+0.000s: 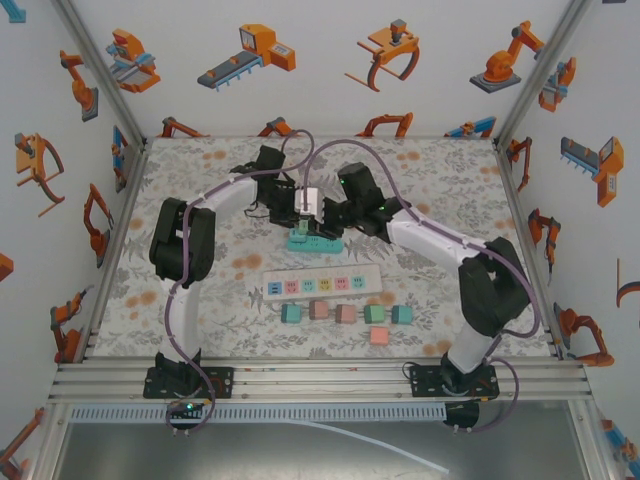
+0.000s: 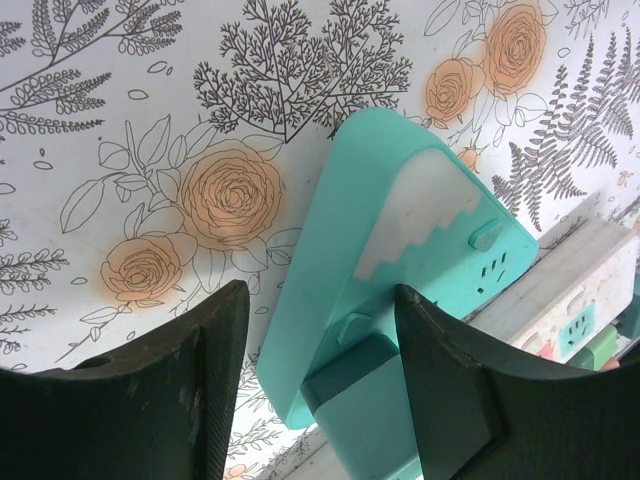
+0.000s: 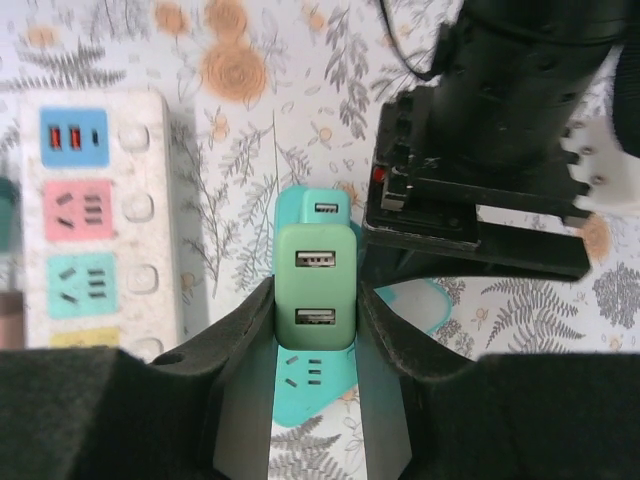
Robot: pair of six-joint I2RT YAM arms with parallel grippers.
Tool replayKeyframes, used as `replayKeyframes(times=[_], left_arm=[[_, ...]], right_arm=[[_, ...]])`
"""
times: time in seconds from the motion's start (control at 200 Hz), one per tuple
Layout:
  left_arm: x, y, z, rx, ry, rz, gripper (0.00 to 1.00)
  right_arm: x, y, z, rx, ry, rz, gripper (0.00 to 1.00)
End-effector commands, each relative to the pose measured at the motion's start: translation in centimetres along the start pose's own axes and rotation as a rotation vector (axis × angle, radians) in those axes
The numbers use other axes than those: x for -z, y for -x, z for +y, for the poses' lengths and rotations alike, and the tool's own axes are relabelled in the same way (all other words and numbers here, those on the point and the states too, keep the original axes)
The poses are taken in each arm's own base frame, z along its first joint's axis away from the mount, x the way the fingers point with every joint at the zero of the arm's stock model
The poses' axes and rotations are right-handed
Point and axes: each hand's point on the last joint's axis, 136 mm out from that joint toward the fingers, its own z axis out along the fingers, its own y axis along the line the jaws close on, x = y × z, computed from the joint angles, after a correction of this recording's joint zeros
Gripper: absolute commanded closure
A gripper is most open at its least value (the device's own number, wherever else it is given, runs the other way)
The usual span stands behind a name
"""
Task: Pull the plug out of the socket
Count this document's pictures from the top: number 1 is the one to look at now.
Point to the light green plug cube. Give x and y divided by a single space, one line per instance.
302 229

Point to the teal power strip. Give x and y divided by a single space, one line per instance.
320 245

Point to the white power strip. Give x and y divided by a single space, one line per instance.
372 279

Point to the pink plug cube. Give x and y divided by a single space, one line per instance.
318 310
345 314

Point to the teal plug cube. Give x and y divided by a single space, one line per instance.
292 313
401 314

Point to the salmon plug cube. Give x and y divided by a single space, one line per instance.
380 336

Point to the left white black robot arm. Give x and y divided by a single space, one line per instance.
187 320

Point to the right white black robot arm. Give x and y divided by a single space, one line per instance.
430 242

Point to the floral table mat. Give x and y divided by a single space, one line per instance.
425 165

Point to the black controller board green light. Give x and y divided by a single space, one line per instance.
189 406

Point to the black base connector box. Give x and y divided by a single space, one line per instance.
462 412

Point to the aluminium side rail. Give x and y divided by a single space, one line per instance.
116 255
506 175

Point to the wide aluminium base rail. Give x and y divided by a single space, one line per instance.
320 382

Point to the aluminium corner post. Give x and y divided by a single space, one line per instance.
541 70
102 70

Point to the aluminium frame leg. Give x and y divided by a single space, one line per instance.
590 440
55 435

